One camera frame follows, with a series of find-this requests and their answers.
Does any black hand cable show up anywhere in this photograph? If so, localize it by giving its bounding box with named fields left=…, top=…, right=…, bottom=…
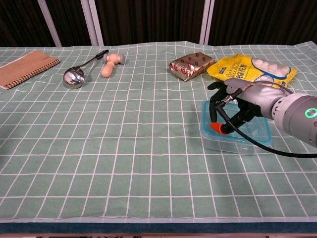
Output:
left=215, top=95, right=317, bottom=158

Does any white frame post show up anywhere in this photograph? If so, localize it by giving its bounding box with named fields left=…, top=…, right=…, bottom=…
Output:
left=83, top=0, right=104, bottom=47
left=199, top=0, right=215, bottom=45
left=37, top=0, right=62, bottom=47

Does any wooden toy mallet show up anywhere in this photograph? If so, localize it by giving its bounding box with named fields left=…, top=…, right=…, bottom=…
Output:
left=101, top=53, right=126, bottom=78

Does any silver red snack packet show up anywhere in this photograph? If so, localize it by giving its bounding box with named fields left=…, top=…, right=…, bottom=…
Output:
left=168, top=52, right=215, bottom=82

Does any yellow marshmallow bag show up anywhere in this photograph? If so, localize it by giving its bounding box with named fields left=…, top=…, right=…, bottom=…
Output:
left=207, top=54, right=298, bottom=87

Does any black pleated curtain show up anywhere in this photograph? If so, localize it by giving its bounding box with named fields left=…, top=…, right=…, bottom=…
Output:
left=0, top=0, right=317, bottom=48

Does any green checked tablecloth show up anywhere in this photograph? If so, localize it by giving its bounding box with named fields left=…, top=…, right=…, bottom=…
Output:
left=0, top=41, right=317, bottom=224

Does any brown spiral notebook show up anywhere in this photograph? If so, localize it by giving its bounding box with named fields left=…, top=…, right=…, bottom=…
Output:
left=0, top=50, right=61, bottom=90

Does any clear plastic container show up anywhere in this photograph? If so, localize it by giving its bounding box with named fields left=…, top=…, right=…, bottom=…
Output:
left=202, top=133, right=272, bottom=156

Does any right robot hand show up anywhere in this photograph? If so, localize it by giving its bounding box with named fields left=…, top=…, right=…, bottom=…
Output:
left=207, top=78, right=285, bottom=136

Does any metal ladle black handle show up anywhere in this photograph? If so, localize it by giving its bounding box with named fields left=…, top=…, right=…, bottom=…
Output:
left=62, top=50, right=109, bottom=89

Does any blue plastic lid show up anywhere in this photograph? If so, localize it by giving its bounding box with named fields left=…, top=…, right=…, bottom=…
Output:
left=201, top=100, right=272, bottom=147

